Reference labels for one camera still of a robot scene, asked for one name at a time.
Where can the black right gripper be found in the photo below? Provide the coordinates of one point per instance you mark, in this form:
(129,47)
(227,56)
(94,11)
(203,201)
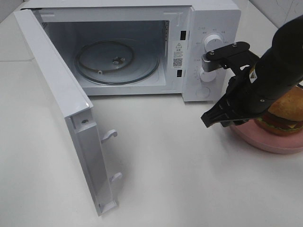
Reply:
(240,103)

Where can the white timer knob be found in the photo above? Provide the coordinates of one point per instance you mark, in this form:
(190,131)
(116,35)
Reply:
(207,76)

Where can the pink plate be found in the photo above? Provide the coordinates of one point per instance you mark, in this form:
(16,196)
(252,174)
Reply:
(264,140)

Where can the white microwave door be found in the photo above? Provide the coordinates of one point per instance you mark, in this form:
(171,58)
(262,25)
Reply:
(75,108)

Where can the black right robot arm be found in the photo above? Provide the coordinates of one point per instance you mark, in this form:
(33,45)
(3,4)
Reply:
(258,81)

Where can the toy burger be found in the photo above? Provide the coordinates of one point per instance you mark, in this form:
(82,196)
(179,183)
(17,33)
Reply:
(285,116)

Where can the white power knob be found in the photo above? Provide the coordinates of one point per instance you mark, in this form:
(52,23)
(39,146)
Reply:
(212,42)

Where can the glass microwave turntable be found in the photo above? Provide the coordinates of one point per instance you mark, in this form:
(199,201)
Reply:
(117,61)

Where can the white microwave oven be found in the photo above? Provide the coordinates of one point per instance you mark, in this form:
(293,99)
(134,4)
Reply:
(177,29)

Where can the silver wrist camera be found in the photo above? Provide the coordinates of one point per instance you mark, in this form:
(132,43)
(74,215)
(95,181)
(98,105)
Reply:
(210,62)

